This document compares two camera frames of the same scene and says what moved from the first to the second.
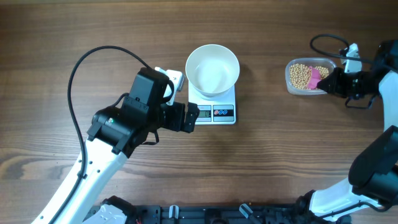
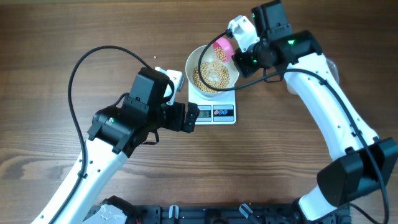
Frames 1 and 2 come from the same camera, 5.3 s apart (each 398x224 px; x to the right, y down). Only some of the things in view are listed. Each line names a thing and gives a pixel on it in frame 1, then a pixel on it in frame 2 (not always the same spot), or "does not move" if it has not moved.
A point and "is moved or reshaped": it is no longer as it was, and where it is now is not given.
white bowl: [212, 69] does not move
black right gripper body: [354, 84] to [250, 60]
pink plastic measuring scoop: [313, 77] is moved or reshaped
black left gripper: [176, 122] does not move
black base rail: [218, 214] does not move
